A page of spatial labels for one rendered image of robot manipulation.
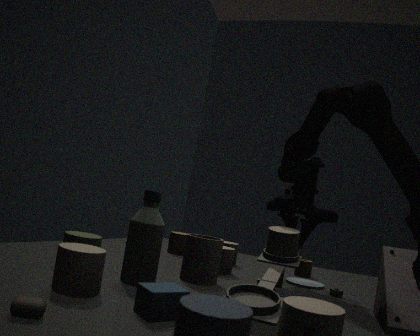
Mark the dark bottle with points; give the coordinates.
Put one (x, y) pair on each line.
(144, 242)

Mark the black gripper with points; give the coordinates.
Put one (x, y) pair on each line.
(314, 216)

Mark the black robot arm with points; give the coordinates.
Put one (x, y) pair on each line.
(368, 108)

